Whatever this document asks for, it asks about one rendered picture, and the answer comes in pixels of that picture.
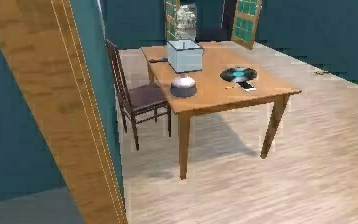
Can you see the black and white phone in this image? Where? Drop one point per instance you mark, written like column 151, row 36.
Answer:
column 247, row 86

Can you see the grey lidded pot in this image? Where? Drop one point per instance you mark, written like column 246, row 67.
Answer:
column 183, row 86

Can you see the black and teal plate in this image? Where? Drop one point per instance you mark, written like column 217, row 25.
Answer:
column 238, row 74

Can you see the dark brown wooden chair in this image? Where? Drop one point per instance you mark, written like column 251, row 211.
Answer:
column 143, row 98

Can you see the wooden door with glass panes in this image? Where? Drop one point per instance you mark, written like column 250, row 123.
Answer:
column 170, row 19
column 246, row 20

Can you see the pale houseplant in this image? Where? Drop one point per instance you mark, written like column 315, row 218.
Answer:
column 186, row 17

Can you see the black remote control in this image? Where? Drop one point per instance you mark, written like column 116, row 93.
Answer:
column 158, row 60

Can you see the brown wooden table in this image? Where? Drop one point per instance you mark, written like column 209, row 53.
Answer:
column 213, row 90

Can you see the pale blue open box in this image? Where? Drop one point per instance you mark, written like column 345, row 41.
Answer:
column 186, row 57

